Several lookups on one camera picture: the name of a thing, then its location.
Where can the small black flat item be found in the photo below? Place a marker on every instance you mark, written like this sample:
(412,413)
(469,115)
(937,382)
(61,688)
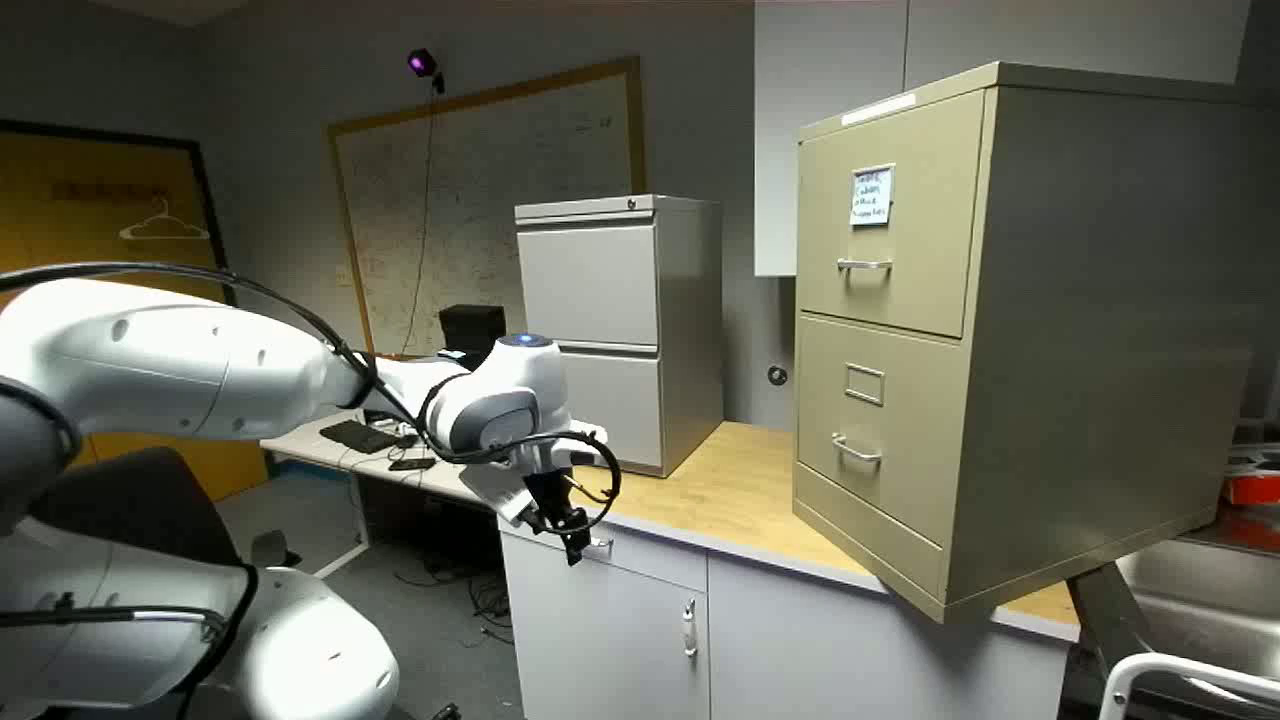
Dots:
(409,461)

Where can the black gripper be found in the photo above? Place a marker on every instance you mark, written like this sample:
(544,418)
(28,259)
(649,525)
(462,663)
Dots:
(555,496)

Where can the red container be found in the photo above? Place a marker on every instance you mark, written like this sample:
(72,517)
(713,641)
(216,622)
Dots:
(1252,487)

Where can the round black wall knob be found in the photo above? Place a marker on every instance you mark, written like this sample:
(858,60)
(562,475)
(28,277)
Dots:
(776,375)

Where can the white base cabinet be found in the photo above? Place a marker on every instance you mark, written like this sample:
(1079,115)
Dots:
(803,655)

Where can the black box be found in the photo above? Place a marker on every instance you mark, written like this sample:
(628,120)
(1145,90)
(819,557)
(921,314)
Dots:
(469,330)

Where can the black keyboard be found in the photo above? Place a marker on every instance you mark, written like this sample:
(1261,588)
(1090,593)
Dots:
(358,436)

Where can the wood framed whiteboard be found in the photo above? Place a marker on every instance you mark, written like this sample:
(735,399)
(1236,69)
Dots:
(454,203)

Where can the camera with purple light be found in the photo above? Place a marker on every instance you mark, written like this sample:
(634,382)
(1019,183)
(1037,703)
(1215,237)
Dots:
(421,60)

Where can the yellow black framed board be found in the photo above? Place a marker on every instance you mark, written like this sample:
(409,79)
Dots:
(80,203)

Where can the white paper label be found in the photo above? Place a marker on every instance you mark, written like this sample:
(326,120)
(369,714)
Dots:
(874,192)

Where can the beige drawer with white label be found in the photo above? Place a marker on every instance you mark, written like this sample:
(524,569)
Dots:
(921,252)

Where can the white desk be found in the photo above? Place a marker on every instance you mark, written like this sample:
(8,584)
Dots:
(315,451)

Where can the gray metal file cabinet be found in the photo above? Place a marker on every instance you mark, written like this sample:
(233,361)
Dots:
(602,287)

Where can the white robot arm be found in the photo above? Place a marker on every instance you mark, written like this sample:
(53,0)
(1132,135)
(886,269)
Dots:
(163,361)

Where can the white tube frame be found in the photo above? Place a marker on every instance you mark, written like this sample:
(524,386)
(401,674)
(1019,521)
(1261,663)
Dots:
(1132,663)

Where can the beige drawer with label holder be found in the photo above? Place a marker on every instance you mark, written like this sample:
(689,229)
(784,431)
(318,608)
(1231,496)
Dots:
(915,445)

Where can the beige metal file cabinet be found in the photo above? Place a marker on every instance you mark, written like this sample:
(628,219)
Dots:
(1105,335)

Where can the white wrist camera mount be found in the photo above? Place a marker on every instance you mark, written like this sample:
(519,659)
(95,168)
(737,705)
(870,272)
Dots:
(582,434)

